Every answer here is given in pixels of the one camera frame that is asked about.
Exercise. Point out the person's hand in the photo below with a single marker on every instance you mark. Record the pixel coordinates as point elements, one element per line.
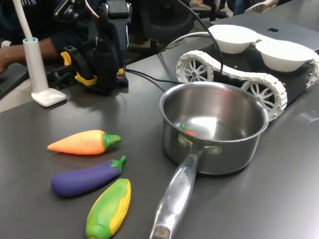
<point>3,58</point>

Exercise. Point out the purple toy aubergine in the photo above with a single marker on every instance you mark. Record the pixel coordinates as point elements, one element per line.
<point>82,179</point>

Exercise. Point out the black flat board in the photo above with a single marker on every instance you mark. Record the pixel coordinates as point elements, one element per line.
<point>10,79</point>

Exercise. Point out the person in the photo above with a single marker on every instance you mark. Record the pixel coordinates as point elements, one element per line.
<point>37,20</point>

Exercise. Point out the black and yellow clamp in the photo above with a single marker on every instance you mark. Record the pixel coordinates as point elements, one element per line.
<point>86,80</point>

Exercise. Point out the orange toy carrot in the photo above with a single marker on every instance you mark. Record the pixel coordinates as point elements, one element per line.
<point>79,143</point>

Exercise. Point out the black office chair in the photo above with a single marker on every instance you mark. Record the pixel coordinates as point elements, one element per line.
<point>164,17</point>

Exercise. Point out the green yellow toy corn cob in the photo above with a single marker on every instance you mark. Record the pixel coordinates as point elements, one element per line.
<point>109,209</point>

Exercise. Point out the red toy chilli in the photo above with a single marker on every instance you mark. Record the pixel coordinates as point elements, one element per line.
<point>190,131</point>

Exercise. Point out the black chair base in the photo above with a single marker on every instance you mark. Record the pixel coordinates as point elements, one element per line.
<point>211,11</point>

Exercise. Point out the white bowl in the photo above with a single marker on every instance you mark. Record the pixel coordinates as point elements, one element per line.
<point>231,39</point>
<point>284,57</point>

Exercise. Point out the person's foot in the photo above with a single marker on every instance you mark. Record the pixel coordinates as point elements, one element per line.
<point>261,6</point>

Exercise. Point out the tracked vehicle with white tracks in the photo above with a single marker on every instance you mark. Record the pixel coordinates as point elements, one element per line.
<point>277,84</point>

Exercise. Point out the white post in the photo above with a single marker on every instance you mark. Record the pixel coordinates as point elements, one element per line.
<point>37,69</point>

